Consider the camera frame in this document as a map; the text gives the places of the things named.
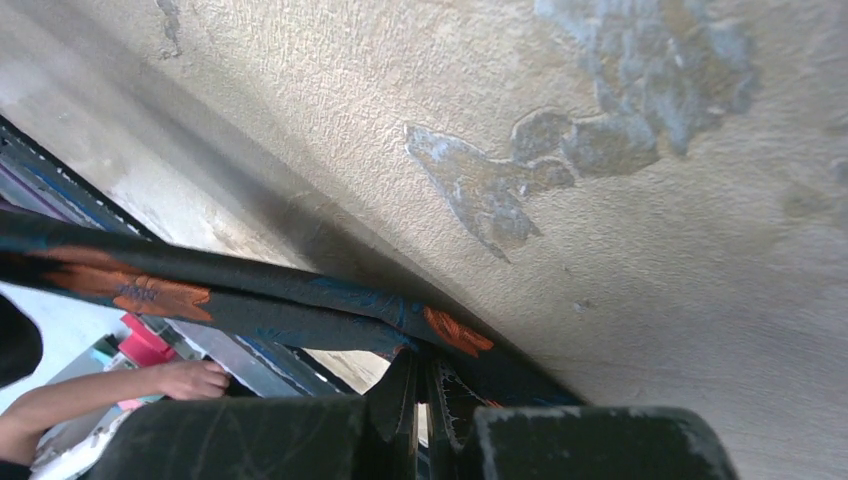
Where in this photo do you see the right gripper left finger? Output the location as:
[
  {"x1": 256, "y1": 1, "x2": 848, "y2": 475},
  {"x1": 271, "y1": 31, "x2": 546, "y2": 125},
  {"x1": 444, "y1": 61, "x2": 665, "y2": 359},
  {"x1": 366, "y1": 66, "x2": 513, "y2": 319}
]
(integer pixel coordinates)
[{"x1": 88, "y1": 349, "x2": 418, "y2": 480}]

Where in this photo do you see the person's bare forearm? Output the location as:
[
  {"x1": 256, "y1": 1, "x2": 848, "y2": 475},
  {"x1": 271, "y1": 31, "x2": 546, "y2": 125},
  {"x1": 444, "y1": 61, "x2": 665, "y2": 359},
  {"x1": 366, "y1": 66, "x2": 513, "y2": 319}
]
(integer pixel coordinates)
[{"x1": 1, "y1": 365, "x2": 169, "y2": 471}]

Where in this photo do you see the person's bare hand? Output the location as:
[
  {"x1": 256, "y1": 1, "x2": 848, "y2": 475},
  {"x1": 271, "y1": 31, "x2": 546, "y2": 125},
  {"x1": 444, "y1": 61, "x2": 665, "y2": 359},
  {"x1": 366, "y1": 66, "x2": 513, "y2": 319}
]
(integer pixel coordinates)
[{"x1": 155, "y1": 360, "x2": 230, "y2": 400}]

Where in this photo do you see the pink box in background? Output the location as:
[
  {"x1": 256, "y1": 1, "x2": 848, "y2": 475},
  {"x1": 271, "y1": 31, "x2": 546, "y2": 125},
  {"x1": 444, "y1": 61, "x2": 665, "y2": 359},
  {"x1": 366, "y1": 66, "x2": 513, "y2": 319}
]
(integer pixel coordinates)
[{"x1": 118, "y1": 313, "x2": 177, "y2": 367}]

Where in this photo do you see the aluminium frame rail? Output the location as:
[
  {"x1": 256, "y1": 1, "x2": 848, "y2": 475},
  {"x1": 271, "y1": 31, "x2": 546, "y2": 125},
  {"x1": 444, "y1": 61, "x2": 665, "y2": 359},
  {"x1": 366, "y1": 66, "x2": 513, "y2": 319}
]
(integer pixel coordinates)
[{"x1": 1, "y1": 118, "x2": 368, "y2": 397}]

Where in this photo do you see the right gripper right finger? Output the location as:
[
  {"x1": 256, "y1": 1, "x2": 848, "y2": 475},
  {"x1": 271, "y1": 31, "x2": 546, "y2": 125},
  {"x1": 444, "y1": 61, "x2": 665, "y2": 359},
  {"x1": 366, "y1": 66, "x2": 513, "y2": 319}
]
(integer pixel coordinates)
[{"x1": 425, "y1": 360, "x2": 739, "y2": 479}]

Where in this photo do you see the dark orange floral tie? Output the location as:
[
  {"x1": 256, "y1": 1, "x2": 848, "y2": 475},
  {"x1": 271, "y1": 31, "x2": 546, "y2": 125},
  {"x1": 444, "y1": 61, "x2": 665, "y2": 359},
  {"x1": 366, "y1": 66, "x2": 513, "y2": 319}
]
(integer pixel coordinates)
[{"x1": 1, "y1": 211, "x2": 580, "y2": 406}]

